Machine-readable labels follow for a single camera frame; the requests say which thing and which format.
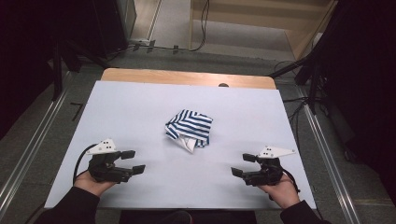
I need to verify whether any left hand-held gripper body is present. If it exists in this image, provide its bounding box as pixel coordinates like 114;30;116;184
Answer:
86;138;134;184

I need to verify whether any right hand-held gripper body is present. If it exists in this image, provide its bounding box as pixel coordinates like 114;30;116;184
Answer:
241;146;297;187

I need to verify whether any blue white striped polo shirt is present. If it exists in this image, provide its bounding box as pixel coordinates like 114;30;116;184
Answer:
163;108;214;154

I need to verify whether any person's left hand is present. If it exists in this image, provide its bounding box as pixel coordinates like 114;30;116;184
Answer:
74;170;117;198

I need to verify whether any person's right hand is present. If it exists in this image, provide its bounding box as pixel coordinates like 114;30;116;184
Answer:
257;174;302;209

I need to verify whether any white board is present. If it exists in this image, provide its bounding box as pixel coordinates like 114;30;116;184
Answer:
44;79;317;210

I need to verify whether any wooden table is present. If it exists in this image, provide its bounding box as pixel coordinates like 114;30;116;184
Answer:
100;67;277;91

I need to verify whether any black tripod stand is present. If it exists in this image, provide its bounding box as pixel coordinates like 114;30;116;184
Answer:
269;54;325;116

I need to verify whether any black metal stand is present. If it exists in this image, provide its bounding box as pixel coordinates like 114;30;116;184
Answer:
50;36;110;101

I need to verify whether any black cabinet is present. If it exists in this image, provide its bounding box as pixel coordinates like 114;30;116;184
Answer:
62;0;138;60

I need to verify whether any dark curtain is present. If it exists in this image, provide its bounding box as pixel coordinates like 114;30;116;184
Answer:
314;0;396;195
0;0;64;139

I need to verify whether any wooden shelf unit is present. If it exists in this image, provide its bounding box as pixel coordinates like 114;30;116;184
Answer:
189;0;340;61

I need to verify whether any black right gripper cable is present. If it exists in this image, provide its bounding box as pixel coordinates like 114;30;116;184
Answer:
281;168;302;194

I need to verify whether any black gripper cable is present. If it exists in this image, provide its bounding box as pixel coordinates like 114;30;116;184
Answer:
72;143;98;185
281;168;302;194

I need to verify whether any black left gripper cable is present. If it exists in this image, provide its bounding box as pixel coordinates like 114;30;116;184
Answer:
72;143;98;185

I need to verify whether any metal floor rail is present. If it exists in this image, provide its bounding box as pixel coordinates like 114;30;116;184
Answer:
0;88;74;220
297;87;363;224

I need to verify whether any black hanging cable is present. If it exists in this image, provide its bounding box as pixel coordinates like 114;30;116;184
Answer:
189;0;211;52

